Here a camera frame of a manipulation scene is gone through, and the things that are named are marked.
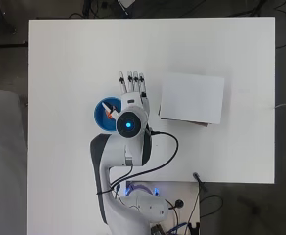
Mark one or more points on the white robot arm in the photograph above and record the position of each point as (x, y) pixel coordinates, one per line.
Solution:
(123, 153)

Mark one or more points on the white flat box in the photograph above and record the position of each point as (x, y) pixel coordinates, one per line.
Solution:
(192, 98)

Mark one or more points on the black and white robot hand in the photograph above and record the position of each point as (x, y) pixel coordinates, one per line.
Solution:
(134, 98)

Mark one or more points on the black stick on table edge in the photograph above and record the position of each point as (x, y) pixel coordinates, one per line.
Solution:
(199, 182)

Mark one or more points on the blue round tub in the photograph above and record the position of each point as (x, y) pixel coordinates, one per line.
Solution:
(101, 119)

